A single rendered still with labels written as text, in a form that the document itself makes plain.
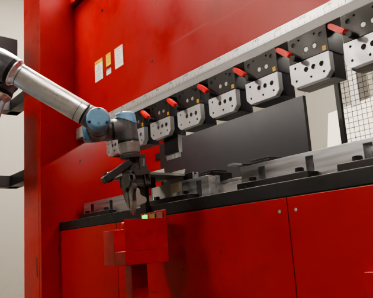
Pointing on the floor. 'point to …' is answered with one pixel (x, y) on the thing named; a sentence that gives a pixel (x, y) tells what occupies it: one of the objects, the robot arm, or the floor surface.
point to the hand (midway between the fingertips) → (131, 211)
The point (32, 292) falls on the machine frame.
